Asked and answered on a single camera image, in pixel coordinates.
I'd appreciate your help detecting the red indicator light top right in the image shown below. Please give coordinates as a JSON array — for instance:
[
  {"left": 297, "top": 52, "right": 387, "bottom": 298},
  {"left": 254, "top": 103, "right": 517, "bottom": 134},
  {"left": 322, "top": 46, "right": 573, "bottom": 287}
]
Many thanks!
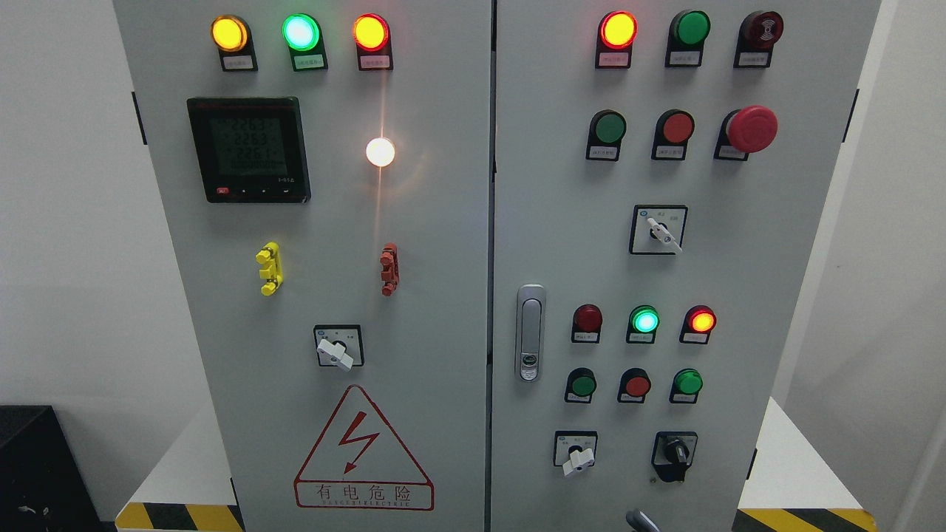
[{"left": 595, "top": 10, "right": 638, "bottom": 69}]

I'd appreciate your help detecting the red electrical hazard warning sticker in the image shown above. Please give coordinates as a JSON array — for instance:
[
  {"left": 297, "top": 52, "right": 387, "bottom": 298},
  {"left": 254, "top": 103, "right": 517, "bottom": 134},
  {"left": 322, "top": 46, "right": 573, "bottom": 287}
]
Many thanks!
[{"left": 293, "top": 385, "right": 435, "bottom": 511}]

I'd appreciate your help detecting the dark red buzzer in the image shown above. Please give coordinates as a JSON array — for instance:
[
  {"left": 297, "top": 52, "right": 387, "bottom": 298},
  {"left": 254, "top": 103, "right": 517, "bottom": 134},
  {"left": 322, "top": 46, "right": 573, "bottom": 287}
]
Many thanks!
[{"left": 733, "top": 10, "right": 784, "bottom": 69}]

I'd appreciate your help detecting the red indicator light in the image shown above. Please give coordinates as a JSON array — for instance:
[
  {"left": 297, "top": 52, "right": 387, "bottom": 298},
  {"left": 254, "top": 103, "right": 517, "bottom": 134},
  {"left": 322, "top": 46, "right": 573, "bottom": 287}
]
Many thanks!
[
  {"left": 595, "top": 10, "right": 638, "bottom": 69},
  {"left": 571, "top": 304, "right": 604, "bottom": 344},
  {"left": 352, "top": 13, "right": 393, "bottom": 71},
  {"left": 679, "top": 305, "right": 717, "bottom": 346}
]

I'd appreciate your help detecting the left door rotary selector switch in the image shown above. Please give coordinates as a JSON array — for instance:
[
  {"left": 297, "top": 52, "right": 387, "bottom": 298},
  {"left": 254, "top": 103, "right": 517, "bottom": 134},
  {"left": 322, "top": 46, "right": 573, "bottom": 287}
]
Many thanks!
[{"left": 313, "top": 324, "right": 364, "bottom": 372}]

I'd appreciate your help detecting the lower middle red push button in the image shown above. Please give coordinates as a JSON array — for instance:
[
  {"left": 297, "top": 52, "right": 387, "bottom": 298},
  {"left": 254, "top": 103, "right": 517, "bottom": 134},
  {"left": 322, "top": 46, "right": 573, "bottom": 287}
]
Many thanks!
[{"left": 617, "top": 367, "right": 652, "bottom": 404}]

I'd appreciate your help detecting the red indicator light top left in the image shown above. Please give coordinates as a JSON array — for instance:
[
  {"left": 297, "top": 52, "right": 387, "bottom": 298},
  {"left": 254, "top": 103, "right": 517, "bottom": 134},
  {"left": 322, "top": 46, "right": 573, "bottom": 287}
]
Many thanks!
[{"left": 352, "top": 13, "right": 393, "bottom": 71}]

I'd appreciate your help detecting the upper red push button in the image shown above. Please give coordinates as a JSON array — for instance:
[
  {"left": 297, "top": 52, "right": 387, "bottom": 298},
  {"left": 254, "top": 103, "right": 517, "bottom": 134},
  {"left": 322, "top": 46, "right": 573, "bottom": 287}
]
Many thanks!
[{"left": 650, "top": 109, "right": 695, "bottom": 161}]

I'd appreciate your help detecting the lower right green push button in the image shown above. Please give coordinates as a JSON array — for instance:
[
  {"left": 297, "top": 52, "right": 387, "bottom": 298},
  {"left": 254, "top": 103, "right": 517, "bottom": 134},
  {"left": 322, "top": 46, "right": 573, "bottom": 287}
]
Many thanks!
[{"left": 669, "top": 368, "right": 705, "bottom": 404}]

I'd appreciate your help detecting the green indicator light top left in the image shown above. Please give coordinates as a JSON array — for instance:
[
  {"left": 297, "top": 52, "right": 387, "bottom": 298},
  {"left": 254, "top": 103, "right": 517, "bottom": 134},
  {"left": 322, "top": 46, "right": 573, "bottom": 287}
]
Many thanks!
[{"left": 282, "top": 13, "right": 328, "bottom": 72}]

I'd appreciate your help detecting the silver door lock handle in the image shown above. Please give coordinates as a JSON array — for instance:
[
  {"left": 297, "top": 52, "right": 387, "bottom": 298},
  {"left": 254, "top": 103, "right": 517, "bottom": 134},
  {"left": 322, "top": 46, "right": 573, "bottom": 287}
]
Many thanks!
[{"left": 514, "top": 284, "right": 546, "bottom": 383}]

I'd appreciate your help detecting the grey electrical control cabinet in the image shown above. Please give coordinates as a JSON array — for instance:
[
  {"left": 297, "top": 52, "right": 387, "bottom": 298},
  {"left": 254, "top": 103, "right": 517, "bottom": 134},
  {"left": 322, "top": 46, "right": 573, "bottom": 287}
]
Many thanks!
[{"left": 114, "top": 1, "right": 879, "bottom": 531}]

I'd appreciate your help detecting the lower white rotary selector switch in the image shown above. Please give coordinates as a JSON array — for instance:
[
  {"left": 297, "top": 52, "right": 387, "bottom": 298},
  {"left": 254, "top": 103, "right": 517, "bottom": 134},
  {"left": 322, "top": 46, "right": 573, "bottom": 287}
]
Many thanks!
[{"left": 553, "top": 431, "right": 598, "bottom": 478}]

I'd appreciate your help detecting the red terminal connector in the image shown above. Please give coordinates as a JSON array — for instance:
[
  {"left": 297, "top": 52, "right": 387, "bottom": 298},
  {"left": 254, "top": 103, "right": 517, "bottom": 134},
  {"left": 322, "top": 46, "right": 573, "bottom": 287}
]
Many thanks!
[{"left": 379, "top": 242, "right": 400, "bottom": 297}]

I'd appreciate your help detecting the lower right red indicator light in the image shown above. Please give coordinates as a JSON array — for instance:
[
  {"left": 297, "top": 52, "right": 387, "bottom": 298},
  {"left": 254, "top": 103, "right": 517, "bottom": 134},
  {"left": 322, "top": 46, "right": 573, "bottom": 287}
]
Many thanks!
[{"left": 679, "top": 305, "right": 717, "bottom": 346}]

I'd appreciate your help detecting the yellow indicator light top left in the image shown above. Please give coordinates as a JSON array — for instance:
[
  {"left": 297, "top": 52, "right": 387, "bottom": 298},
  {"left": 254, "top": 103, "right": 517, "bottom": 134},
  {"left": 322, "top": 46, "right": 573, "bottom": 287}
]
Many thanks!
[{"left": 210, "top": 14, "right": 258, "bottom": 72}]

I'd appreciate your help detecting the yellow terminal connector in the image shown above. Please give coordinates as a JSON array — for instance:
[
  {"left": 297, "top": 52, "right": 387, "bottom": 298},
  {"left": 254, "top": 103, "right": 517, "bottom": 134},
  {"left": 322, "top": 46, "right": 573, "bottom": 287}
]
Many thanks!
[{"left": 256, "top": 240, "right": 284, "bottom": 296}]

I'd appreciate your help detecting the lower middle green indicator light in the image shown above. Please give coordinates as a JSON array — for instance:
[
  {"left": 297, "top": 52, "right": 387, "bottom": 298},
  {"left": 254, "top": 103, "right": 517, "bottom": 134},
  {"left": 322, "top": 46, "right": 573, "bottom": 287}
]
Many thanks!
[{"left": 625, "top": 305, "right": 660, "bottom": 344}]

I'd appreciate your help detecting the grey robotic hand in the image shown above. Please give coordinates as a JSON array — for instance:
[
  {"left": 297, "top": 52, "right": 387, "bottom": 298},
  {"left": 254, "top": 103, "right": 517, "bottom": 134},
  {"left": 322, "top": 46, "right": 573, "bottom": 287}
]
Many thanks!
[{"left": 625, "top": 508, "right": 660, "bottom": 532}]

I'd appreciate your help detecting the upper green push button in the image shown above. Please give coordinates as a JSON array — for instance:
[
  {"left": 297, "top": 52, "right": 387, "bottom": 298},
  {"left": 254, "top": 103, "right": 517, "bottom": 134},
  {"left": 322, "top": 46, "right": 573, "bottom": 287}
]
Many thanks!
[{"left": 585, "top": 110, "right": 627, "bottom": 162}]

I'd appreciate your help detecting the red emergency stop button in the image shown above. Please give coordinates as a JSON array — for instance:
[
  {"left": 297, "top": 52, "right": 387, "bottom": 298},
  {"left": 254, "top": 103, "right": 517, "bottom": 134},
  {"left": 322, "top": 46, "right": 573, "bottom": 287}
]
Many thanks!
[{"left": 714, "top": 105, "right": 778, "bottom": 162}]

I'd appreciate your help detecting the black box lower left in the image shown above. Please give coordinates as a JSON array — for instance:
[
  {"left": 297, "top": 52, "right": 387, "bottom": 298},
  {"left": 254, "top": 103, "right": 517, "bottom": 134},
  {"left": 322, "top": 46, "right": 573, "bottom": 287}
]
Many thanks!
[{"left": 1, "top": 406, "right": 103, "bottom": 531}]

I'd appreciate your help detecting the black digital power meter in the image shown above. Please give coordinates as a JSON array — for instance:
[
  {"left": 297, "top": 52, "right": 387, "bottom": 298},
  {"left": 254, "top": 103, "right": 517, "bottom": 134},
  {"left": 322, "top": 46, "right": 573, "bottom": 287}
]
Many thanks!
[{"left": 186, "top": 95, "right": 311, "bottom": 203}]

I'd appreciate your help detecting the upper right rotary selector switch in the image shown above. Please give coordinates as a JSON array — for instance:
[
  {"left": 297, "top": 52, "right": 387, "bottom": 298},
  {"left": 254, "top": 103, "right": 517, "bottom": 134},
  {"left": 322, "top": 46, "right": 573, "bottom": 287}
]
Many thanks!
[{"left": 629, "top": 205, "right": 688, "bottom": 255}]

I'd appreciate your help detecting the green indicator light top right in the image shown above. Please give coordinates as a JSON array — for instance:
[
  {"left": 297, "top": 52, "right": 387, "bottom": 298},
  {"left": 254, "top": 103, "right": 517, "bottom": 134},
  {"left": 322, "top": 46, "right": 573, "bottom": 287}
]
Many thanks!
[{"left": 664, "top": 10, "right": 712, "bottom": 68}]

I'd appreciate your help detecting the black knob selector switch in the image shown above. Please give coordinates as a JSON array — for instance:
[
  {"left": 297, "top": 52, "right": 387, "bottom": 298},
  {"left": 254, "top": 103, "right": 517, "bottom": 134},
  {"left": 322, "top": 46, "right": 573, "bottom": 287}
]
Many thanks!
[{"left": 651, "top": 432, "right": 698, "bottom": 482}]

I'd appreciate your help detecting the green push button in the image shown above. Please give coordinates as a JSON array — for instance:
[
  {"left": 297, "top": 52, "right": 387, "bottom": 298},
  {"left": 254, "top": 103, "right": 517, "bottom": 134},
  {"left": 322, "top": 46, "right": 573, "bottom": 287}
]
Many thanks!
[
  {"left": 669, "top": 368, "right": 705, "bottom": 404},
  {"left": 585, "top": 110, "right": 627, "bottom": 162},
  {"left": 564, "top": 367, "right": 597, "bottom": 403}
]

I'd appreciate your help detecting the lower left red indicator light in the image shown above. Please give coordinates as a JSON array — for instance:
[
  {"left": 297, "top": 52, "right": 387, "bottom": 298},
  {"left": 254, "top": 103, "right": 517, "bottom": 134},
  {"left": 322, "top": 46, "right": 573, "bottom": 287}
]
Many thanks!
[{"left": 571, "top": 304, "right": 604, "bottom": 344}]

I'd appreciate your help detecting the white lit indicator light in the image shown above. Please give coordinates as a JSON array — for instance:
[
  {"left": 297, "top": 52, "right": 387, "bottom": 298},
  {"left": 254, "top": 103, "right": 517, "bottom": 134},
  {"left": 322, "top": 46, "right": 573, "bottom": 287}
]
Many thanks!
[{"left": 365, "top": 136, "right": 396, "bottom": 168}]

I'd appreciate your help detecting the red push button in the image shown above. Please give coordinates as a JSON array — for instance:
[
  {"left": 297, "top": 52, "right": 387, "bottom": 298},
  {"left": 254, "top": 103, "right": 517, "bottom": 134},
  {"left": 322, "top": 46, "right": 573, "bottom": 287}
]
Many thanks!
[
  {"left": 650, "top": 109, "right": 695, "bottom": 161},
  {"left": 617, "top": 367, "right": 652, "bottom": 404}
]

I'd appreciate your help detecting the green indicator light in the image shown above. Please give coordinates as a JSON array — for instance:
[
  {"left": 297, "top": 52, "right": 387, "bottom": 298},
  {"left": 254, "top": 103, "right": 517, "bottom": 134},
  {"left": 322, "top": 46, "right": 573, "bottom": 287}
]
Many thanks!
[
  {"left": 625, "top": 305, "right": 660, "bottom": 344},
  {"left": 664, "top": 10, "right": 712, "bottom": 68},
  {"left": 282, "top": 13, "right": 328, "bottom": 72}
]

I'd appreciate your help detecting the lower left green push button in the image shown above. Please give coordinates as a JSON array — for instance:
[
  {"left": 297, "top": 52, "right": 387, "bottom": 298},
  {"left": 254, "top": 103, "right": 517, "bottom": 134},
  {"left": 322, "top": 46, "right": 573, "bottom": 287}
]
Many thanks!
[{"left": 564, "top": 367, "right": 597, "bottom": 403}]

